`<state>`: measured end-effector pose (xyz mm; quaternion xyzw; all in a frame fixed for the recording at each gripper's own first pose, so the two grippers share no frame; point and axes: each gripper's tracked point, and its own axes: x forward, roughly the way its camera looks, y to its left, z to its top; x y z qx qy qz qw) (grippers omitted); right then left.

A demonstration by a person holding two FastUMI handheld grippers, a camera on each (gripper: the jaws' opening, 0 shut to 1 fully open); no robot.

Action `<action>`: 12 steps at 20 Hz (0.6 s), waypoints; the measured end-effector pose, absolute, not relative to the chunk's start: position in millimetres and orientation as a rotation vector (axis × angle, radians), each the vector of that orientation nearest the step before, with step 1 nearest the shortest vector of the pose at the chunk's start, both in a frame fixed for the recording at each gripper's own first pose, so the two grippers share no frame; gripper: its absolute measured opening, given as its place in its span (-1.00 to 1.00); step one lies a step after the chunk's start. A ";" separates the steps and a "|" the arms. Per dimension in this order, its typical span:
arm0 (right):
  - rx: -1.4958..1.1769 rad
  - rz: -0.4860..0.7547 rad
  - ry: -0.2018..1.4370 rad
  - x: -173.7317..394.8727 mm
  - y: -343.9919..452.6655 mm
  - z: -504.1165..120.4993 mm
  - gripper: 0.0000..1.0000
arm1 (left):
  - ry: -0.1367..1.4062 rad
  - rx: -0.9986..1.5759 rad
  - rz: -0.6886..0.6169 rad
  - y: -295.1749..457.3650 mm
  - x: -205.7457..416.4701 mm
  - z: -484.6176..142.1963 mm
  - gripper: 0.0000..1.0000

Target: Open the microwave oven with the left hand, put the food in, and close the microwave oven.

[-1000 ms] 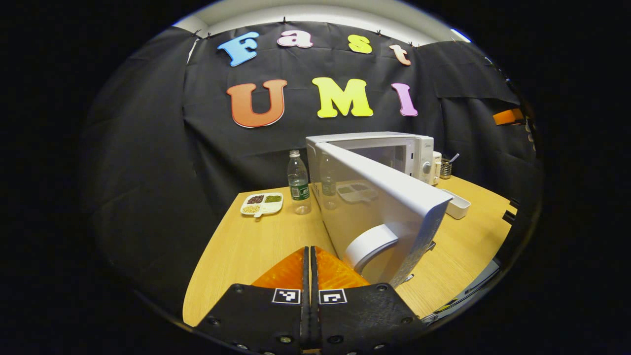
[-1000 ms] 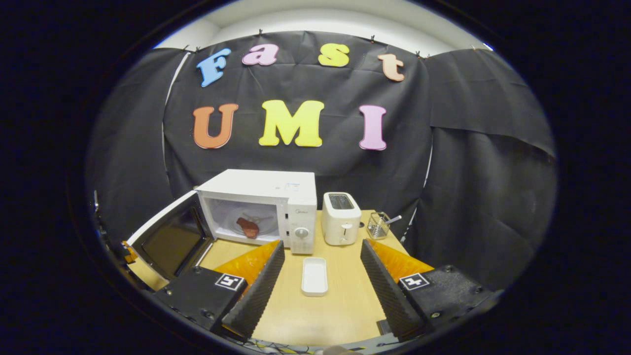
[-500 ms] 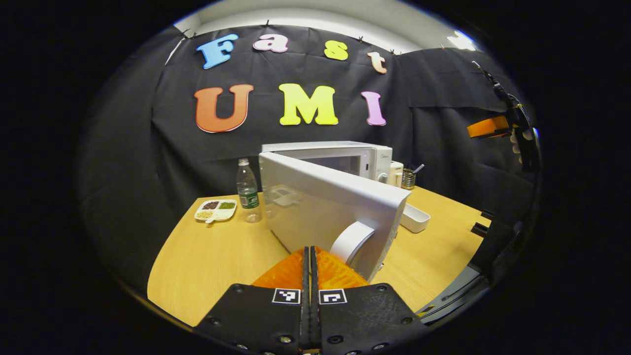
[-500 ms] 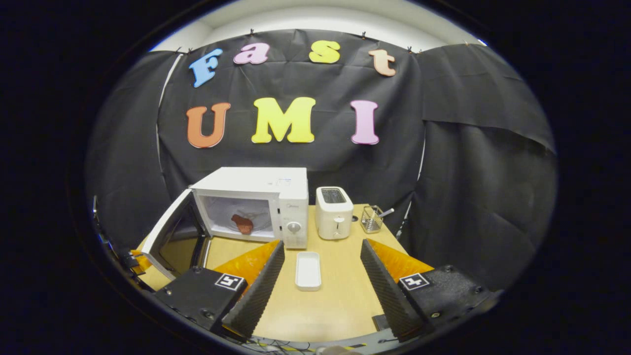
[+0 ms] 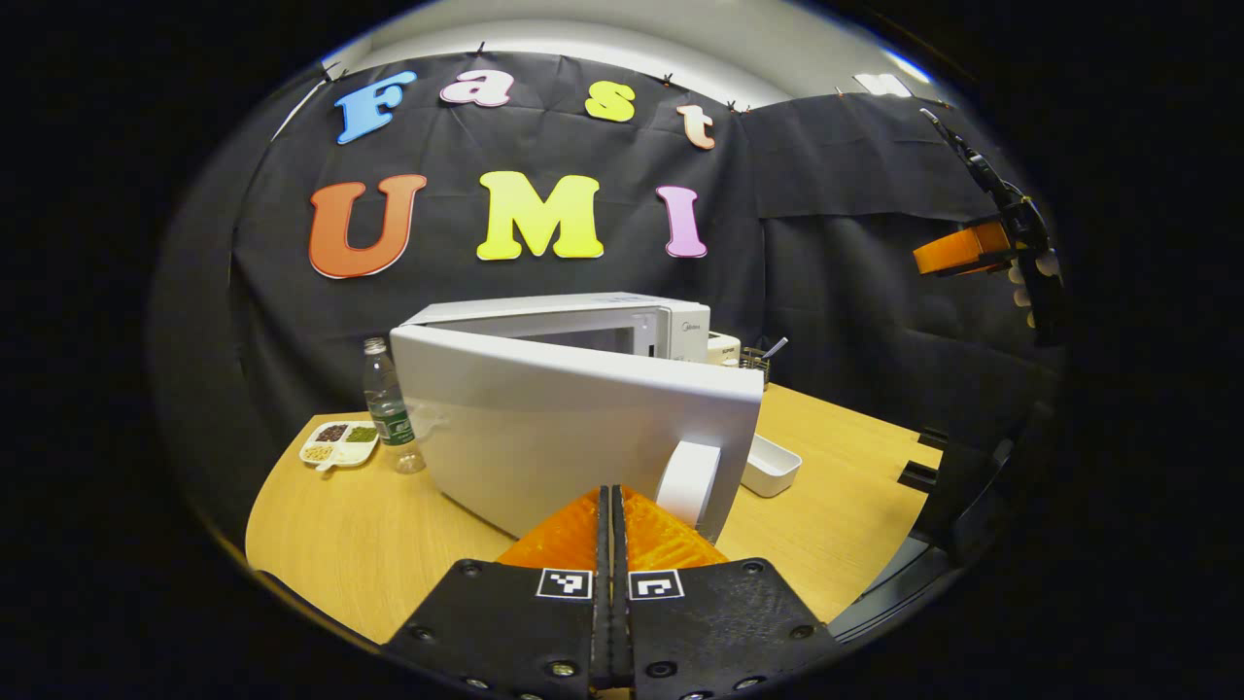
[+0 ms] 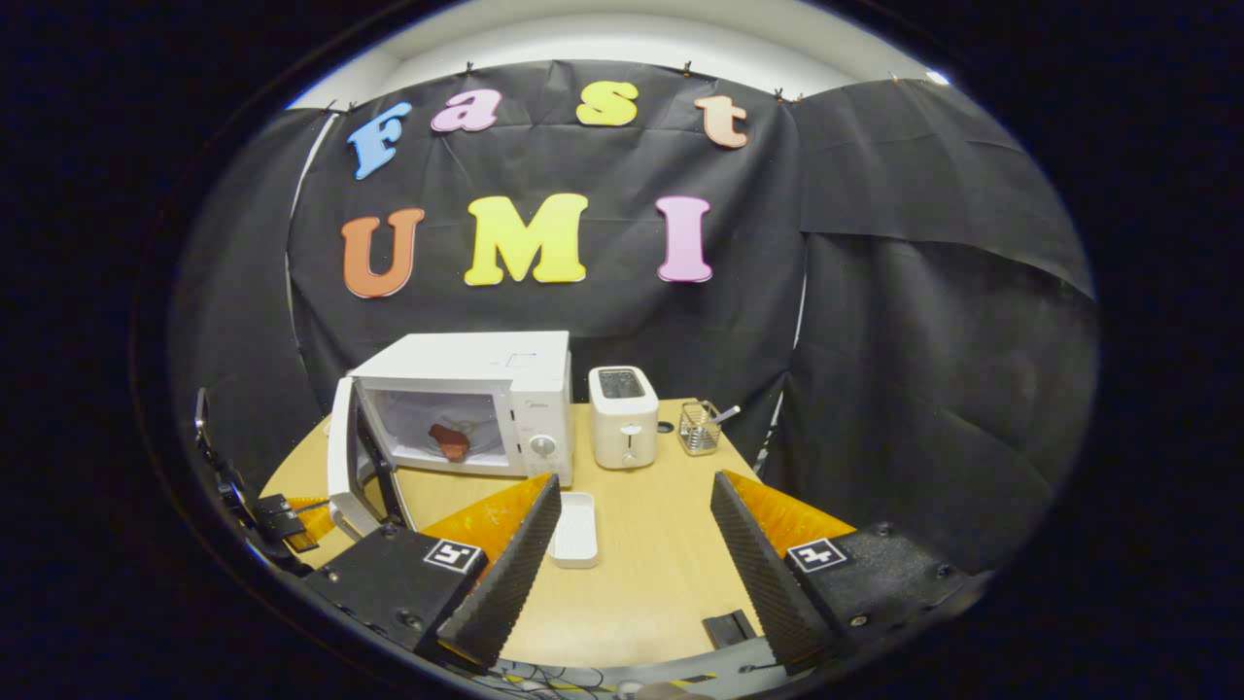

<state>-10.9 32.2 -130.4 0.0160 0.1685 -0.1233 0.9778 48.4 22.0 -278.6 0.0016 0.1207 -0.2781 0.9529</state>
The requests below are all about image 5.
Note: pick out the black table clamp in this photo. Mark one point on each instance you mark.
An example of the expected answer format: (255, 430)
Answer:
(933, 437)
(918, 476)

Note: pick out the white sectioned plate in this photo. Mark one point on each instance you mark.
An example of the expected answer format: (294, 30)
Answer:
(335, 449)

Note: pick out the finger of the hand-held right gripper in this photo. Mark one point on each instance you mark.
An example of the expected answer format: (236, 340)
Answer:
(957, 250)

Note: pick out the white microwave oven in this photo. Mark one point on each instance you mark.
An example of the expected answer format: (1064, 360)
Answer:
(544, 428)

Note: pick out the white toaster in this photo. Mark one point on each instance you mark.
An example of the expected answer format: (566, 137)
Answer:
(724, 348)

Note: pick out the white ceiling light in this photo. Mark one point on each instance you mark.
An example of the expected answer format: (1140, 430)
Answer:
(884, 85)

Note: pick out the metal spoon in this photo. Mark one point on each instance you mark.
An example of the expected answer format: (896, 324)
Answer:
(776, 346)

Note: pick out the white rectangular tray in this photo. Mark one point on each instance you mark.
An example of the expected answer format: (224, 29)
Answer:
(773, 467)

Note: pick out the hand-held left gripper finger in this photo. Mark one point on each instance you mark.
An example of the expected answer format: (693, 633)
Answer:
(603, 622)
(622, 622)

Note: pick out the clear plastic water bottle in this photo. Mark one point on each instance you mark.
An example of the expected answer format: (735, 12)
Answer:
(389, 418)

